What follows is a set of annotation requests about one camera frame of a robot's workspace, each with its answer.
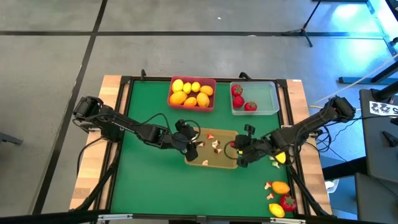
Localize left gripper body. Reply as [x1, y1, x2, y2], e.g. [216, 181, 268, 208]
[169, 127, 200, 152]

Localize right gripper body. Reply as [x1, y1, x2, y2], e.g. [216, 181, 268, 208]
[236, 136, 276, 159]

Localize orange translucent plastic bin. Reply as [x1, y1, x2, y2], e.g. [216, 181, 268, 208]
[184, 126, 239, 170]

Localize red strawberry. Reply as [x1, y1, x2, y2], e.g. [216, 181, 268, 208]
[279, 194, 297, 213]
[233, 95, 246, 109]

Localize green table mat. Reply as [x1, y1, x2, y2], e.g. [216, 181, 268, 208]
[110, 80, 295, 218]

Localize red plastic bin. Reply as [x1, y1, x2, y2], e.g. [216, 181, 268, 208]
[167, 75, 218, 112]

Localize clear plastic bin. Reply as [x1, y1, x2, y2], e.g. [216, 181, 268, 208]
[229, 81, 280, 116]

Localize white object under table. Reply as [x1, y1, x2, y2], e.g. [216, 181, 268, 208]
[325, 179, 340, 194]

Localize black stand foot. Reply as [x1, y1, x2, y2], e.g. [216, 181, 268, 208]
[338, 60, 398, 85]

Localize black cart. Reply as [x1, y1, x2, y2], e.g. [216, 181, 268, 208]
[354, 88, 398, 224]

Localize black tripod stand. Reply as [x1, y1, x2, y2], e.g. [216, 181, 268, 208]
[281, 0, 323, 48]

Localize white marker sign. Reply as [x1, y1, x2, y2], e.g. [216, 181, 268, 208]
[369, 100, 398, 118]

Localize grey floor object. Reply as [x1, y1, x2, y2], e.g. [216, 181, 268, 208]
[0, 132, 24, 146]

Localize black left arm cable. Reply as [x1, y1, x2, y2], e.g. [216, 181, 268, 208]
[136, 112, 202, 143]

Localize black frame strut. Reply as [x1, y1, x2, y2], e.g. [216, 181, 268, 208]
[284, 158, 332, 217]
[70, 149, 122, 212]

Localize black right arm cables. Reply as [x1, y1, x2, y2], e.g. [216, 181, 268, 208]
[292, 116, 398, 156]

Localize silver metal bracket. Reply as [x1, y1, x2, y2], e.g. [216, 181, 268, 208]
[269, 217, 307, 224]
[97, 213, 134, 222]

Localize pale floor cable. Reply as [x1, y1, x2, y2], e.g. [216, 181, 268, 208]
[307, 52, 398, 113]

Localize black base cable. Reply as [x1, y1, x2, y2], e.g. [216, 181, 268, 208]
[76, 136, 103, 178]

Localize black frame beam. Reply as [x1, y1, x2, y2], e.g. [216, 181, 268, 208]
[0, 210, 398, 224]

